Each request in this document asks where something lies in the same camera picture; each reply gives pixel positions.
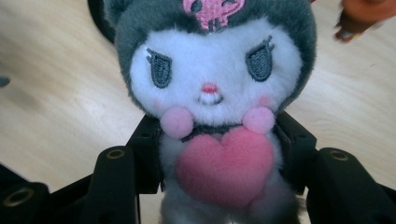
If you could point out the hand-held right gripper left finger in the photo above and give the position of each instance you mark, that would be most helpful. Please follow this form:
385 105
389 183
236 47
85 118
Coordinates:
115 186

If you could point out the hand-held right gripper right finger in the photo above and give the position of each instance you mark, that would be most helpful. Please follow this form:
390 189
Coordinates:
339 189

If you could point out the grey white plush toy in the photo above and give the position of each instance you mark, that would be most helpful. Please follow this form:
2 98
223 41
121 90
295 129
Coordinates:
211 71

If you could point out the small orange figure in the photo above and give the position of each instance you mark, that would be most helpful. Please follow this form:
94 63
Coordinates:
364 12

